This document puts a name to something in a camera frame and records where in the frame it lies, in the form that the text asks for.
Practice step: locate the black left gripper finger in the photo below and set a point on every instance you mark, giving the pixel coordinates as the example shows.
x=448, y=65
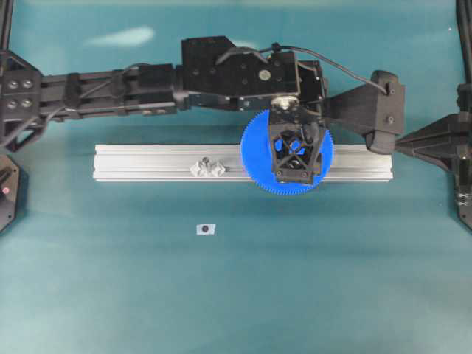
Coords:
x=276, y=128
x=316, y=136

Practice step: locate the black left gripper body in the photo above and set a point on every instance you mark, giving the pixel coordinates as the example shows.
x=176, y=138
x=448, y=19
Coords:
x=288, y=89

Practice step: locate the large blue gear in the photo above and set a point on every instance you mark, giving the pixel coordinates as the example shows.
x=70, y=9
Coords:
x=255, y=153

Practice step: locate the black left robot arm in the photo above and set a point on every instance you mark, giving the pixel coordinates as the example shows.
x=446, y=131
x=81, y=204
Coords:
x=214, y=73

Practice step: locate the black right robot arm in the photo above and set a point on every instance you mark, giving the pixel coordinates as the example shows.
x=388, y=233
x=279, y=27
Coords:
x=445, y=143

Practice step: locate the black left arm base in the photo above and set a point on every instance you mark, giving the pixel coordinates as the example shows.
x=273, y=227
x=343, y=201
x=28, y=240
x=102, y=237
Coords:
x=10, y=180

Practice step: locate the white marker sticker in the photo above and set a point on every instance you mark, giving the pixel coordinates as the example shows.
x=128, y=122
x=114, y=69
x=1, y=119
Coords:
x=205, y=229

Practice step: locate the aluminium extrusion rail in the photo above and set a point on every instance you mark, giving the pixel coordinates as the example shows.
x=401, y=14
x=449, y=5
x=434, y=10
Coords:
x=351, y=163

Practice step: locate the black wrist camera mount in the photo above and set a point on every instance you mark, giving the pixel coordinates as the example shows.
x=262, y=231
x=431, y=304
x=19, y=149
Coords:
x=376, y=116

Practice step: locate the clear left shaft bracket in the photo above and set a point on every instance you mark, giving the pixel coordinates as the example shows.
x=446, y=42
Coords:
x=214, y=170

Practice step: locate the black right frame post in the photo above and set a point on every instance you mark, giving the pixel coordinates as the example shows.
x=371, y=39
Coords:
x=463, y=10

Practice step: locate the black frame post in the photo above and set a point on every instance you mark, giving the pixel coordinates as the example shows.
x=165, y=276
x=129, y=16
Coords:
x=463, y=10
x=6, y=16

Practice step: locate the black left frame post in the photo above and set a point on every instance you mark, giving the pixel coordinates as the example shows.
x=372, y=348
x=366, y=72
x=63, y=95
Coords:
x=6, y=16

